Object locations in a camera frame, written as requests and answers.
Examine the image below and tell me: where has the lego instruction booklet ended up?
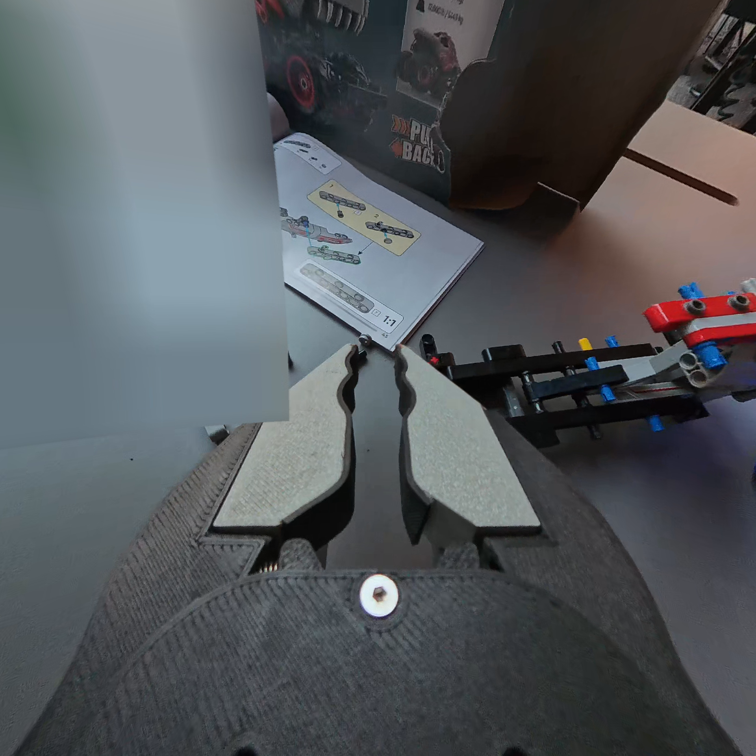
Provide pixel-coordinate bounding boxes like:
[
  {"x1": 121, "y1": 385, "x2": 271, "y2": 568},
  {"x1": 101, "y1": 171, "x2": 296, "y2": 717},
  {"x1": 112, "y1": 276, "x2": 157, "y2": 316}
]
[{"x1": 273, "y1": 133, "x2": 485, "y2": 352}]

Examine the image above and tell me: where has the dark monster truck lego box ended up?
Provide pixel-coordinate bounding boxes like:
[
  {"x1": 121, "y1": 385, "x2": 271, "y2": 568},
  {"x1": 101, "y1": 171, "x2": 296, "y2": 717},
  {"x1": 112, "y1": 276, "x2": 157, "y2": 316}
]
[{"x1": 255, "y1": 0, "x2": 727, "y2": 212}]

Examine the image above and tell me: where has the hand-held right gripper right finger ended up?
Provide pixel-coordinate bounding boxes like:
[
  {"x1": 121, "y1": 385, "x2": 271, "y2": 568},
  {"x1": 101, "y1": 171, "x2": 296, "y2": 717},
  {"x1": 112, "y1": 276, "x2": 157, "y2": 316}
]
[{"x1": 395, "y1": 344, "x2": 542, "y2": 547}]

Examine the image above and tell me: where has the black metal frame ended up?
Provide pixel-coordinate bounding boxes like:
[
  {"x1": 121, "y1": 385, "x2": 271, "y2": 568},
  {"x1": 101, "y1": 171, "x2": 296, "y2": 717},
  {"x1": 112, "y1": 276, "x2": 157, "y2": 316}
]
[{"x1": 673, "y1": 0, "x2": 756, "y2": 119}]

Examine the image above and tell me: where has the black lego chassis assembly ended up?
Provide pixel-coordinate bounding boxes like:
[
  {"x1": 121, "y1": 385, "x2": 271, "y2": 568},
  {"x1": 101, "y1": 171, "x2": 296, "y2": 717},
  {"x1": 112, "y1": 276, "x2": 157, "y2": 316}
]
[{"x1": 421, "y1": 278, "x2": 756, "y2": 450}]

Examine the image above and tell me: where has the brown cardboard box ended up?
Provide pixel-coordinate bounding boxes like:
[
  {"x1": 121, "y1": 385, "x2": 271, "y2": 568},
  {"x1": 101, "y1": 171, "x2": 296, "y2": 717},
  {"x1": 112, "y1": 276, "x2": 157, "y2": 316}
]
[{"x1": 537, "y1": 99, "x2": 756, "y2": 237}]

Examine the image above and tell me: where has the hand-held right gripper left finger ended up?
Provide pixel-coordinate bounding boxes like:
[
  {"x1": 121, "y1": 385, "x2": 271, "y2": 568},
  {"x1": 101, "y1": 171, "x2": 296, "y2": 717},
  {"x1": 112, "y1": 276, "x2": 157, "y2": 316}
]
[{"x1": 211, "y1": 344, "x2": 359, "y2": 547}]

